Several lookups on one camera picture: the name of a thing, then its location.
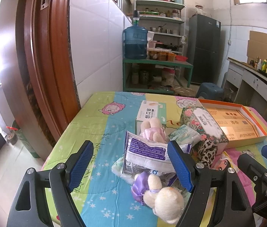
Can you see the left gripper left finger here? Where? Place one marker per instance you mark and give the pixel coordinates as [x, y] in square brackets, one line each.
[30, 208]

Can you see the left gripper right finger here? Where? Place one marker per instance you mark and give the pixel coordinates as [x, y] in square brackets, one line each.
[231, 205]

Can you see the plush toy purple dress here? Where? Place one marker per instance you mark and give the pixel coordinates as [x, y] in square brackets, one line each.
[166, 203]

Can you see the small green tissue pack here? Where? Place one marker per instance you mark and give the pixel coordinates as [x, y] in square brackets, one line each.
[185, 135]

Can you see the white purple printed packet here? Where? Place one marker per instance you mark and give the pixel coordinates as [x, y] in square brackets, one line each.
[141, 155]

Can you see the plush toy pink dress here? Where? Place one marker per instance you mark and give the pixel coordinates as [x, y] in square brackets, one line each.
[153, 130]

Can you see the leopard print cloth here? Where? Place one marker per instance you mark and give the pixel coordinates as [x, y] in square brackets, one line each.
[207, 152]

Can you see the orange cardboard box tray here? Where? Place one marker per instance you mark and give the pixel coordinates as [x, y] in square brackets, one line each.
[237, 123]

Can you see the floral tissue pack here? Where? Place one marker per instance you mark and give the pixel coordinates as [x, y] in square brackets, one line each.
[200, 120]

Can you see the white kitchen counter cabinet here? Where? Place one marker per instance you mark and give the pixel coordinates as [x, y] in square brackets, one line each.
[246, 86]

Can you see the yellow green bottle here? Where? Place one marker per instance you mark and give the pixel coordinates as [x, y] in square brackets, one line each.
[264, 65]

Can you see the blue plastic stool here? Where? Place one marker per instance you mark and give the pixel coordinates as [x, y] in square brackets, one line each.
[210, 91]

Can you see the white green bandage box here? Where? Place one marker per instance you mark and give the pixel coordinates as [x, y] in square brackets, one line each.
[149, 109]

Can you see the green metal table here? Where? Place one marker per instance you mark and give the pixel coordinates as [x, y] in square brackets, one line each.
[153, 76]

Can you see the red plastic basin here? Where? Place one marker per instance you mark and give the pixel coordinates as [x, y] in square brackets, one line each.
[181, 58]

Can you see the black refrigerator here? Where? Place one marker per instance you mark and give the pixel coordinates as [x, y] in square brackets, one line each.
[203, 48]

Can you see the white shelving rack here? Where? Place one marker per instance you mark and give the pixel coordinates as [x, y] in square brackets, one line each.
[166, 19]

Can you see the blue water jug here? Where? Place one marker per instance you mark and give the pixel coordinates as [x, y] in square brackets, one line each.
[135, 39]

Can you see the brown wooden door frame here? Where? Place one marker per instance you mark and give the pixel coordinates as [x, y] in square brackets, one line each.
[47, 71]

